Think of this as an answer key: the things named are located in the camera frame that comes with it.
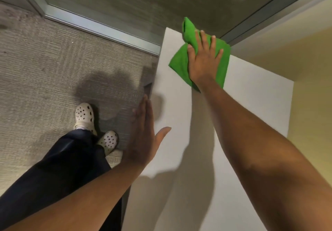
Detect person's right hand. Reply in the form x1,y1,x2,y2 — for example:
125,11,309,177
187,30,224,84

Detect person's left hand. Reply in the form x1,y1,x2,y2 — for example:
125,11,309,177
122,94,172,169

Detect green microfiber cloth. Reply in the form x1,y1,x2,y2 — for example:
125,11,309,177
168,17,231,93

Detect person's right forearm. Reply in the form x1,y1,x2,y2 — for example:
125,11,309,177
192,78,332,231

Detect person's left forearm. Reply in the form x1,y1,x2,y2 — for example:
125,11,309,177
5,158,146,231

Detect white perforated clog shoe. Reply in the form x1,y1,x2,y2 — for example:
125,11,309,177
96,131,119,156
74,103,98,136

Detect glass partition panel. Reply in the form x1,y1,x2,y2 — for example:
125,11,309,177
31,0,304,45

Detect dark navy trousers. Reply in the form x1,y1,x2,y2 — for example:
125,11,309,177
0,129,123,231

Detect aluminium partition frame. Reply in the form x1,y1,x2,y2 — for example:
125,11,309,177
0,0,162,56

